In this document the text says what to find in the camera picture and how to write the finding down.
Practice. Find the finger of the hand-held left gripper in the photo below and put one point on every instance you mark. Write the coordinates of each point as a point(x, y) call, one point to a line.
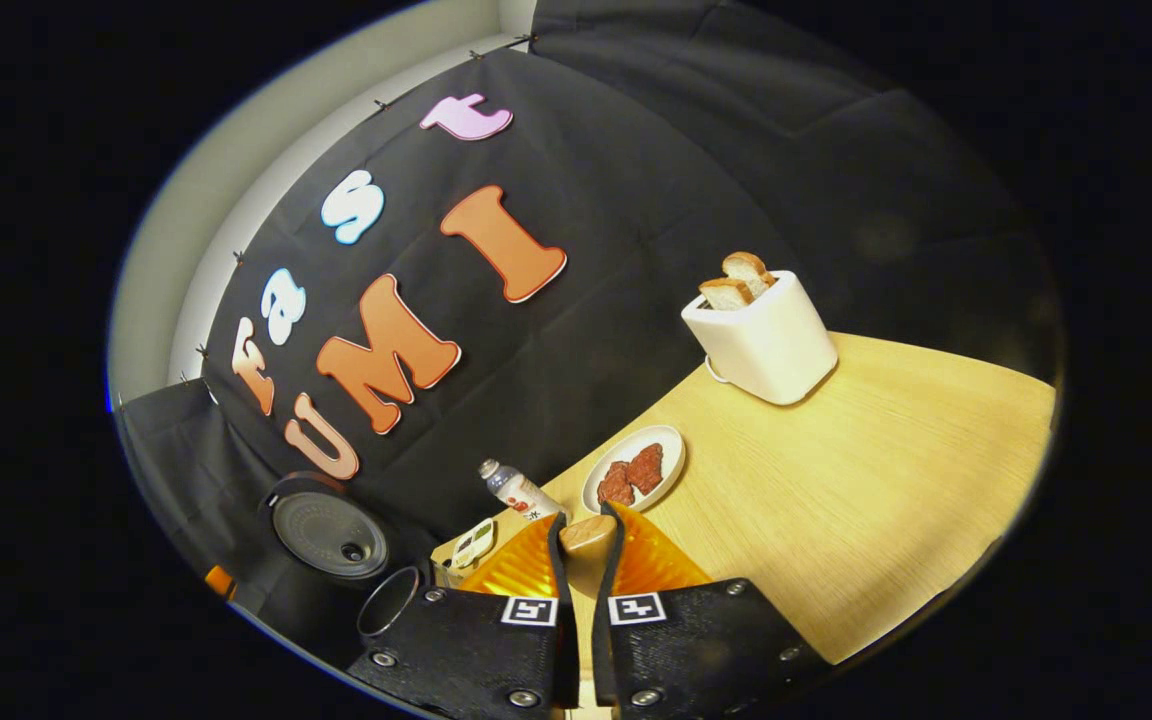
point(220, 582)

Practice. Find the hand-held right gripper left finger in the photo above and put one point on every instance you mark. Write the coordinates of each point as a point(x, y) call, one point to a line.
point(567, 640)

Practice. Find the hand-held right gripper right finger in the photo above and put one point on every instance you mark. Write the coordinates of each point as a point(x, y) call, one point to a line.
point(604, 640)

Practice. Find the wooden spoon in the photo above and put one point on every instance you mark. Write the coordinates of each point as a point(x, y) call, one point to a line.
point(586, 535)

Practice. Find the dark grey rice cooker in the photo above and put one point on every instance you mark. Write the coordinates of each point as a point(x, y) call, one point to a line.
point(326, 530)

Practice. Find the white divided seasoning dish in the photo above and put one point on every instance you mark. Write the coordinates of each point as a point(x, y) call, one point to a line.
point(474, 543)

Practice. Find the red meat piece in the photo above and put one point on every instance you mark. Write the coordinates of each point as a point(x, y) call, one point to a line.
point(616, 485)
point(646, 468)

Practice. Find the clear drink bottle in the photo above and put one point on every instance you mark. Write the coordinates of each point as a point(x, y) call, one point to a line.
point(521, 491)

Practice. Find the white oval plate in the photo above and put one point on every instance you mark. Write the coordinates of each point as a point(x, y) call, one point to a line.
point(661, 450)

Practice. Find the white toaster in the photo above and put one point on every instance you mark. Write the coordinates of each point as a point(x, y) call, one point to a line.
point(766, 345)

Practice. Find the black backdrop cloth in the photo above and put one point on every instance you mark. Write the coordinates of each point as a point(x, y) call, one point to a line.
point(686, 180)

